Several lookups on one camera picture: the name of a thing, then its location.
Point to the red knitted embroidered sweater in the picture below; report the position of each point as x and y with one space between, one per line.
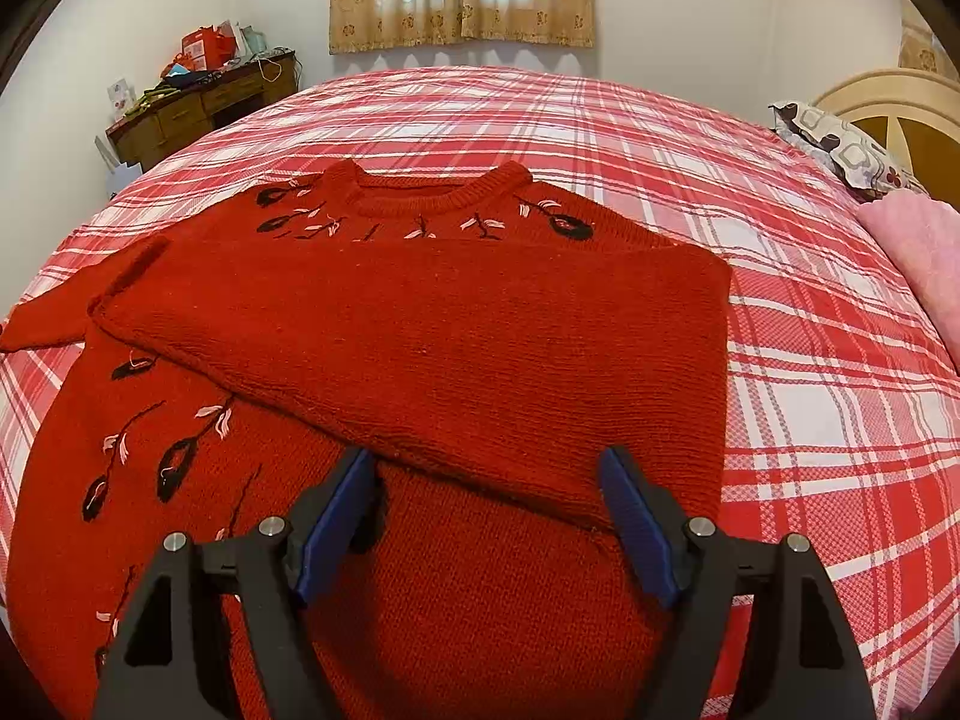
485 338

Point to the grey patterned pillow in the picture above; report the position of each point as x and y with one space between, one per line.
862 164

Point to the brown wooden desk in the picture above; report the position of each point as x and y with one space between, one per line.
174 121

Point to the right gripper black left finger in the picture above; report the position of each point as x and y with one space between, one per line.
170 658

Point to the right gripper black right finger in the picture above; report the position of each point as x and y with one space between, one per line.
800 659

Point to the red gift box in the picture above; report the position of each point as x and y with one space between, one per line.
207 49

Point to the pink blanket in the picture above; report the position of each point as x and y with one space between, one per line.
920 235

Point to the red white plaid bedsheet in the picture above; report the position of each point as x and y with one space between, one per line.
843 408

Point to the cream wooden headboard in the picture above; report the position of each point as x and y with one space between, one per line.
914 114

